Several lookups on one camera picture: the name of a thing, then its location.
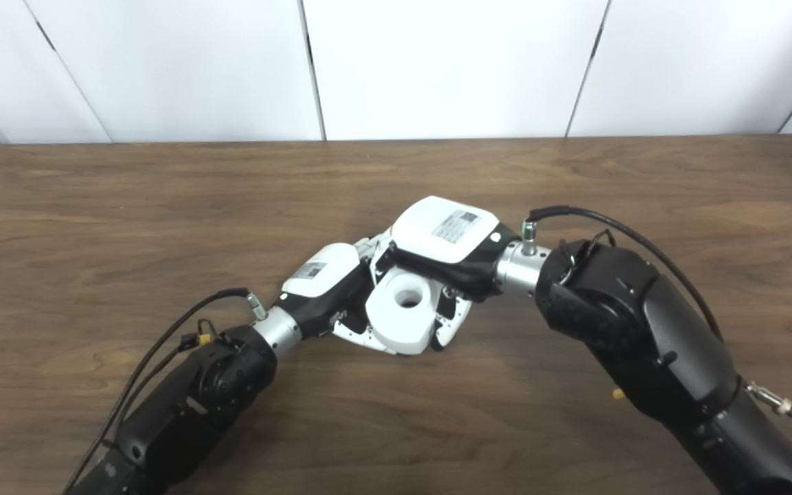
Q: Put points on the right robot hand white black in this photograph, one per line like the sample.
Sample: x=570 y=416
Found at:
x=447 y=237

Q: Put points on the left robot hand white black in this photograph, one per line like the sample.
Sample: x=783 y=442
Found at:
x=324 y=275

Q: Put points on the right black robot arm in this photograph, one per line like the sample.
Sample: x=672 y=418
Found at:
x=650 y=344

